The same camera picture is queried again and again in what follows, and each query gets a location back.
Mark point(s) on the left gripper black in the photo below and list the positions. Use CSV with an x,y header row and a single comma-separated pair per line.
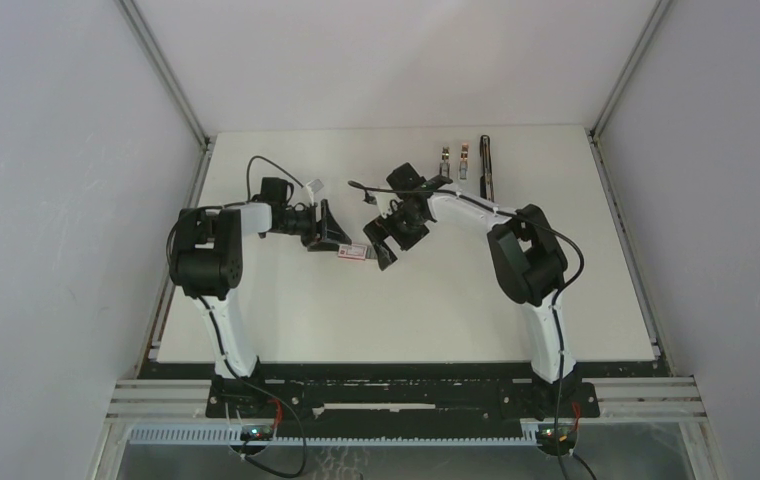
x,y
335,236

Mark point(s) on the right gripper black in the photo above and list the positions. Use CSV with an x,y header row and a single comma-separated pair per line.
x,y
383,226

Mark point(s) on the staple box red white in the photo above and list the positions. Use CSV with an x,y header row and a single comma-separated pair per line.
x,y
353,252

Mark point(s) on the grey small stapler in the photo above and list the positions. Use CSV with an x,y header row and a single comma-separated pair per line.
x,y
444,166

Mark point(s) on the pink and white stapler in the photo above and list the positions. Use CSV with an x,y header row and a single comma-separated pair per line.
x,y
463,165

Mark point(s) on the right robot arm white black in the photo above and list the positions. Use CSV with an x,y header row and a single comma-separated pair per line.
x,y
528,260

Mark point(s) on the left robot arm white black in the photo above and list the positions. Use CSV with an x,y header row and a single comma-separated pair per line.
x,y
205,258

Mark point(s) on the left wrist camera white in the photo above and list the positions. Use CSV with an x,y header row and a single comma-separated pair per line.
x,y
313,190

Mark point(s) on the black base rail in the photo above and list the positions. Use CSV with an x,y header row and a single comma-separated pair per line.
x,y
399,401

